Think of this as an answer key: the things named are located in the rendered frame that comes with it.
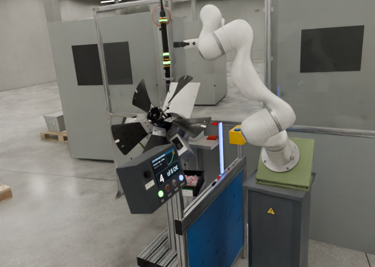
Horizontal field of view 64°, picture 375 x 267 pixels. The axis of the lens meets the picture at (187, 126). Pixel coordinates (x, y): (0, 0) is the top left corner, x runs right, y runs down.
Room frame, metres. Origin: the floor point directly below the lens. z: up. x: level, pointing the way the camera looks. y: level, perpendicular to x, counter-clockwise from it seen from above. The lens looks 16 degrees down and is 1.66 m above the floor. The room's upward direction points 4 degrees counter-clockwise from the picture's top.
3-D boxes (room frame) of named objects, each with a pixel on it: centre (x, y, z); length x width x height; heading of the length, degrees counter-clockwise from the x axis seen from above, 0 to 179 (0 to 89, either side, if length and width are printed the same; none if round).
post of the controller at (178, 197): (1.26, 0.07, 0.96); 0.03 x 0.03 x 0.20; 59
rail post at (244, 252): (2.00, -0.38, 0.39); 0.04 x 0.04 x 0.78; 59
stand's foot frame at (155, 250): (2.14, 0.12, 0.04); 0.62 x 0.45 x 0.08; 149
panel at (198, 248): (1.63, -0.16, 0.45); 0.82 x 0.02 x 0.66; 149
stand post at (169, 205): (2.06, 0.16, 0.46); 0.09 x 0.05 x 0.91; 59
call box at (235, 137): (1.97, -0.36, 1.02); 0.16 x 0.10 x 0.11; 149
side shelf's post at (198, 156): (2.43, -0.08, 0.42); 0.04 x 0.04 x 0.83; 59
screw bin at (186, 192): (1.66, 0.02, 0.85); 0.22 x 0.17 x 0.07; 164
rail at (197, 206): (1.63, -0.16, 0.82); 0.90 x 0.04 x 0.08; 149
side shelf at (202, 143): (2.43, -0.08, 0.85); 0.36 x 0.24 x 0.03; 59
